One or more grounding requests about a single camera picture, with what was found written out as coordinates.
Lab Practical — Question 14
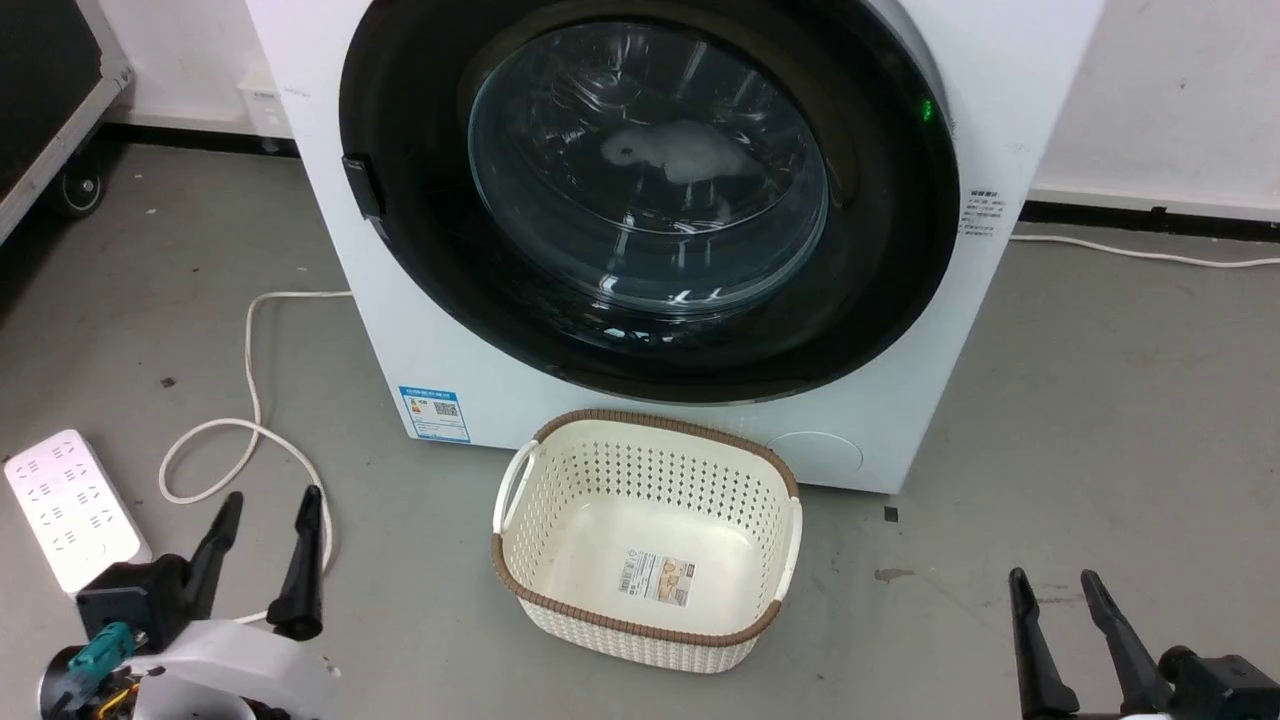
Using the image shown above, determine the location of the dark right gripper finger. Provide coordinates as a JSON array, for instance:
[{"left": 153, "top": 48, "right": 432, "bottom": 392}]
[
  {"left": 1080, "top": 569, "right": 1173, "bottom": 717},
  {"left": 1007, "top": 567, "right": 1083, "bottom": 720}
]

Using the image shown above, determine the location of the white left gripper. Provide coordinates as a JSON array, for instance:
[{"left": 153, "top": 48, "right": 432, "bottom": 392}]
[{"left": 128, "top": 485, "right": 342, "bottom": 720}]

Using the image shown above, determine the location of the white front-load washing machine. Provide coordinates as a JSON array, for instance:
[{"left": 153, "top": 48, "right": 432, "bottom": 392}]
[{"left": 245, "top": 0, "right": 1106, "bottom": 496}]

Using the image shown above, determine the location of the black round glass washer door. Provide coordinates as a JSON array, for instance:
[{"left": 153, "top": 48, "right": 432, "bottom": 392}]
[{"left": 338, "top": 0, "right": 962, "bottom": 406}]

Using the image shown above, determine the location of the white power strip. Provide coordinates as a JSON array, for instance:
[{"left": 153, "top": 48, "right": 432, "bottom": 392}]
[{"left": 3, "top": 430, "right": 153, "bottom": 597}]

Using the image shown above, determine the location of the blue energy label sticker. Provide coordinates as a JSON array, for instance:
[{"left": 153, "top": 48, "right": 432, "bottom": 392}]
[{"left": 398, "top": 385, "right": 472, "bottom": 444}]

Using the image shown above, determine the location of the round white filter cover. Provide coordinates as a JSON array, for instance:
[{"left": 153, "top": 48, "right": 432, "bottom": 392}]
[{"left": 765, "top": 430, "right": 864, "bottom": 492}]

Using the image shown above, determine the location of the product label sticker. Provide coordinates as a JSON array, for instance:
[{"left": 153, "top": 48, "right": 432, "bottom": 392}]
[{"left": 618, "top": 550, "right": 697, "bottom": 609}]

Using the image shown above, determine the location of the cream perforated laundry basket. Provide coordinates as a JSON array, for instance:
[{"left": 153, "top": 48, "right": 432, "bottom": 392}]
[{"left": 490, "top": 408, "right": 804, "bottom": 675}]

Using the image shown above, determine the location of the black caster wheel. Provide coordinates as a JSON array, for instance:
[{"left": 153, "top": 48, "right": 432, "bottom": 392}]
[{"left": 50, "top": 165, "right": 107, "bottom": 220}]

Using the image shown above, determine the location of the white warning text sticker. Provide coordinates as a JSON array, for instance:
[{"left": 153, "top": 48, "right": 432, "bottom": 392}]
[{"left": 962, "top": 188, "right": 1008, "bottom": 240}]

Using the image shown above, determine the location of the black flight case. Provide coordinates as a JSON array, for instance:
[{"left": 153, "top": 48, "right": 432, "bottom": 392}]
[{"left": 0, "top": 0, "right": 136, "bottom": 247}]

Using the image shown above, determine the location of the white garment inside drum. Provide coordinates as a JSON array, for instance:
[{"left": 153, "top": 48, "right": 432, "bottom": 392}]
[{"left": 598, "top": 120, "right": 763, "bottom": 188}]

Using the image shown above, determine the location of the teal plug with wires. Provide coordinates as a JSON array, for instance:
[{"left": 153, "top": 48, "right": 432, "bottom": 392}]
[{"left": 40, "top": 620, "right": 141, "bottom": 720}]

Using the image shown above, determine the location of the thick white power cord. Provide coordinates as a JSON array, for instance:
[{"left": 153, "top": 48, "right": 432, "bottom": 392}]
[{"left": 158, "top": 290, "right": 354, "bottom": 626}]

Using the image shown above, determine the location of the thin white cable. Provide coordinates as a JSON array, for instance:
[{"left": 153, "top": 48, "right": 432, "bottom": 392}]
[{"left": 1008, "top": 233, "right": 1280, "bottom": 270}]

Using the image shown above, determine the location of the white wall socket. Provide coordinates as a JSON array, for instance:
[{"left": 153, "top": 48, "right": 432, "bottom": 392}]
[{"left": 238, "top": 84, "right": 292, "bottom": 137}]

